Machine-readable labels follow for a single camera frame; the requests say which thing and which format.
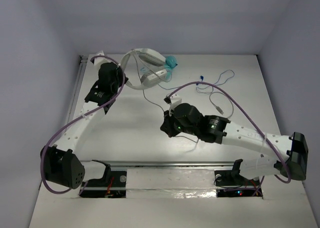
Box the teal cat-ear headphones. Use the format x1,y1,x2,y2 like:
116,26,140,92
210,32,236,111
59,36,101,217
138,54,178,84

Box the blue teal-headphone cable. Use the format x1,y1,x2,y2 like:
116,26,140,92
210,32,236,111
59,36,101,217
157,80,201,91

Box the grey headphone cable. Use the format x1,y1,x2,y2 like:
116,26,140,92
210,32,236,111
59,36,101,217
134,52,235,153

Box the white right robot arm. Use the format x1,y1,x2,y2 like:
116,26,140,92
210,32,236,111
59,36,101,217
160,103,309,185

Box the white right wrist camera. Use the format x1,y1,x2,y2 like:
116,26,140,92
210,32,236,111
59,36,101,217
164,93,182,116

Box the white grey over-ear headphones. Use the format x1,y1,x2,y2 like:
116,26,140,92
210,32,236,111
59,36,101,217
120,48,168,91

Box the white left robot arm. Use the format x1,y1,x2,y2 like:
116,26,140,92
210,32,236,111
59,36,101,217
40,62,126,193

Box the aluminium side rail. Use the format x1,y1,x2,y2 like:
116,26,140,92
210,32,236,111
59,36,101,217
64,55,88,125

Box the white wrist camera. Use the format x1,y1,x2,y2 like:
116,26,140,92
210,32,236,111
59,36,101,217
164,93,182,116
90,50,109,70

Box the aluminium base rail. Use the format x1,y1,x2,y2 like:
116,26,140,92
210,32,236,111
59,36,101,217
83,159,235,168

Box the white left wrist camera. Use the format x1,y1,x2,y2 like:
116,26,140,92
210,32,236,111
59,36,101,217
90,50,109,70

